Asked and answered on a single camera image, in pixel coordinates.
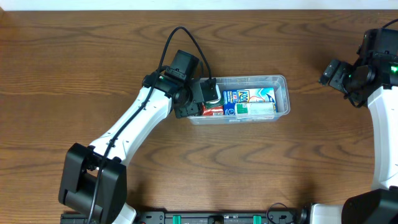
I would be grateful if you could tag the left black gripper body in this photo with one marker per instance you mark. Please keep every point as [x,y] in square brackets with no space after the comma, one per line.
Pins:
[189,107]

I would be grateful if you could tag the blue Kool Fever box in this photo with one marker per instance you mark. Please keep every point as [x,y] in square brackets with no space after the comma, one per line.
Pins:
[251,95]

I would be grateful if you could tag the green square packet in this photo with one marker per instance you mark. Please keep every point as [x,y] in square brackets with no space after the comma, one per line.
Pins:
[213,104]

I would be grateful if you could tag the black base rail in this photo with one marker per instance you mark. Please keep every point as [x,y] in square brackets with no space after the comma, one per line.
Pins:
[273,215]

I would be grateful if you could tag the red sachet packet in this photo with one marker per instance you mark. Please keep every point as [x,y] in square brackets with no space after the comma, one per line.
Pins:
[213,111]

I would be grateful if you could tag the clear plastic container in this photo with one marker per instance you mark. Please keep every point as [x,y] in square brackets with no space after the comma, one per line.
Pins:
[277,82]

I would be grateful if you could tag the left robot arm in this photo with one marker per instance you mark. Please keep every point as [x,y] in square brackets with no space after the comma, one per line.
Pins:
[94,177]

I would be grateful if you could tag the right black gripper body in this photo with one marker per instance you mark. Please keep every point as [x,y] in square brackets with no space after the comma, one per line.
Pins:
[331,73]

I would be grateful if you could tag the white green medicine box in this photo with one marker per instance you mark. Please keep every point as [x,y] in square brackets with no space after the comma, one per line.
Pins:
[255,110]

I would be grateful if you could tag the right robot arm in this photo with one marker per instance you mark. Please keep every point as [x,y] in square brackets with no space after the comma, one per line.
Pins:
[379,49]

